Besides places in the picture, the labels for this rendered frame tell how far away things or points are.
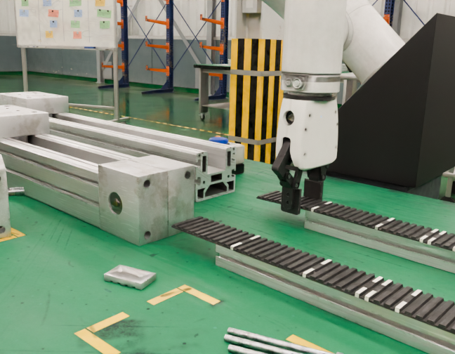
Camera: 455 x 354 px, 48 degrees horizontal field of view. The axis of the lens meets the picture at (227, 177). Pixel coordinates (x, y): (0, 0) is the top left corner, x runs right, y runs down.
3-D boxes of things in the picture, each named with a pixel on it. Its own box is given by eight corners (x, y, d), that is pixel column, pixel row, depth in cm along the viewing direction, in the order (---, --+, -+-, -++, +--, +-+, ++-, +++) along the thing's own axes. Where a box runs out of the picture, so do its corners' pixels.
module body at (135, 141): (234, 191, 94) (236, 145, 91) (195, 202, 86) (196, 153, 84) (26, 133, 146) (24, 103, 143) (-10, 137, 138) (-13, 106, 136)
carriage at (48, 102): (69, 123, 129) (68, 96, 128) (28, 127, 122) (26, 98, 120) (38, 116, 140) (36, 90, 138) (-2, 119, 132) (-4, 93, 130)
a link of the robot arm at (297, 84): (317, 75, 67) (316, 98, 67) (352, 74, 73) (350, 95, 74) (267, 71, 72) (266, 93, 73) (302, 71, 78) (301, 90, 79)
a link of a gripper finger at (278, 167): (274, 152, 69) (281, 185, 72) (305, 124, 73) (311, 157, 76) (267, 150, 70) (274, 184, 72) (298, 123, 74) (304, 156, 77)
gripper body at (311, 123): (312, 91, 67) (306, 174, 70) (350, 88, 74) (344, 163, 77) (267, 87, 72) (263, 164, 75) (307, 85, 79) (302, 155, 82)
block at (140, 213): (206, 225, 76) (206, 162, 73) (139, 246, 67) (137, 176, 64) (166, 211, 82) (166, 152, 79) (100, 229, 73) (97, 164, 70)
